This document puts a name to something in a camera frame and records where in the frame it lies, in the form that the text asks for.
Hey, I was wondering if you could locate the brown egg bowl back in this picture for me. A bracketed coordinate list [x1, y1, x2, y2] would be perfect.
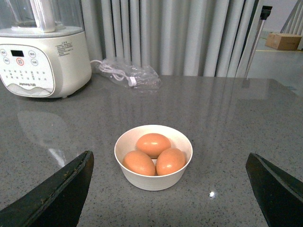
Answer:
[136, 133, 171, 158]

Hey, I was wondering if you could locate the brown egg bowl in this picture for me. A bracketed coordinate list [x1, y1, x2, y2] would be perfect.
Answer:
[156, 148, 186, 175]
[123, 150, 156, 176]
[136, 133, 171, 158]

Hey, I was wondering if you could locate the brown egg bowl left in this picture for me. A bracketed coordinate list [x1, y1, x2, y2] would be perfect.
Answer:
[123, 150, 156, 176]

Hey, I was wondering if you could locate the clear plastic bag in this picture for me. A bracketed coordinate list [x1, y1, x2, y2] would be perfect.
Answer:
[90, 58, 161, 89]

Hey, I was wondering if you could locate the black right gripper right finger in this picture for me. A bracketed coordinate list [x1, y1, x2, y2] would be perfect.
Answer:
[246, 153, 303, 227]

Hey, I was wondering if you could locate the white Joyoung blender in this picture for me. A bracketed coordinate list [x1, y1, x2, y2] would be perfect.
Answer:
[0, 0, 91, 98]

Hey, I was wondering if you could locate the white power cable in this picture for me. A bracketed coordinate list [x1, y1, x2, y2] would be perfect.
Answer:
[89, 60, 137, 88]

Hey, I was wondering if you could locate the metal stand pole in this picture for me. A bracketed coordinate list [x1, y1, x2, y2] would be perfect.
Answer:
[244, 6, 272, 78]

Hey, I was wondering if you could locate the cardboard box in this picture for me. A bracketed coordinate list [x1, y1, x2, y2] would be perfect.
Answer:
[265, 33, 302, 51]

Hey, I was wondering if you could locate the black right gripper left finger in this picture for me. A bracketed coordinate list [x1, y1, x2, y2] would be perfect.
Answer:
[0, 151, 94, 227]

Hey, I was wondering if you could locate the grey curtain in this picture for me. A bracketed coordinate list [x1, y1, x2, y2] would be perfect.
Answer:
[81, 0, 263, 78]

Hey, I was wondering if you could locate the brown egg bowl right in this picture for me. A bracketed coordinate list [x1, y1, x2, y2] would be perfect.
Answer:
[156, 148, 186, 175]

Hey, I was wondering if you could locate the white round bowl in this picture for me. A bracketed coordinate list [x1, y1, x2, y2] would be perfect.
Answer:
[114, 125, 193, 191]

